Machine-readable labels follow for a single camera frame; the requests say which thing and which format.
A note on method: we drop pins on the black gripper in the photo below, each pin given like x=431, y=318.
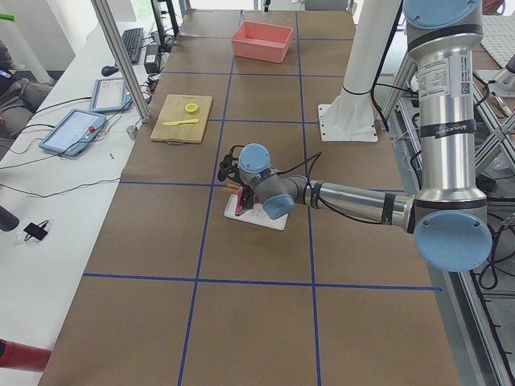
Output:
x=249, y=194

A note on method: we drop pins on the pink grey cloth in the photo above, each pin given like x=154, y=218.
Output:
x=239, y=211

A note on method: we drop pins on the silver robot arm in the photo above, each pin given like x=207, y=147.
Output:
x=448, y=214

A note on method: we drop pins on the wooden rack rod two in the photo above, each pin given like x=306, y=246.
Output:
x=230, y=191

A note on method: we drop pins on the yellow plastic knife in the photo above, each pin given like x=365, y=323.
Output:
x=182, y=122

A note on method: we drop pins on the yellow lemon slice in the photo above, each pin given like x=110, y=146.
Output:
x=191, y=108

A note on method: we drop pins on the bamboo cutting board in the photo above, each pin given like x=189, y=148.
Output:
x=173, y=110

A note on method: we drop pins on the pink plastic bin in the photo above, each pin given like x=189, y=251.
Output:
x=262, y=41

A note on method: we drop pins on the black power adapter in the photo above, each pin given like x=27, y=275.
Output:
x=152, y=59

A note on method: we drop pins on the far blue teach pendant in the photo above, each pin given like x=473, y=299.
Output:
x=110, y=96

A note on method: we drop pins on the blue teach pendant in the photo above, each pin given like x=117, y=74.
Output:
x=73, y=133
x=110, y=96

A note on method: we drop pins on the near blue teach pendant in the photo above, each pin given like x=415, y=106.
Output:
x=73, y=133

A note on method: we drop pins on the black computer mouse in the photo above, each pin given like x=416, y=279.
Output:
x=109, y=70

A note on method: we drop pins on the black keyboard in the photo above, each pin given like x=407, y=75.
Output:
x=132, y=41

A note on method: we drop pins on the small black pouch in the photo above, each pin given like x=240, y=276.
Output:
x=36, y=231

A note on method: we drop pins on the seated person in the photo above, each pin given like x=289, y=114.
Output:
x=20, y=97

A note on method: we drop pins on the red cylinder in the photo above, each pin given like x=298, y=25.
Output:
x=23, y=357

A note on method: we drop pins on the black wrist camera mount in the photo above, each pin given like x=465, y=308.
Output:
x=228, y=168

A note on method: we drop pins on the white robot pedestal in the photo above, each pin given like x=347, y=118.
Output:
x=350, y=117

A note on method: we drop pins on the aluminium frame post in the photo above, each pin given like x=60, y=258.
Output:
x=118, y=50

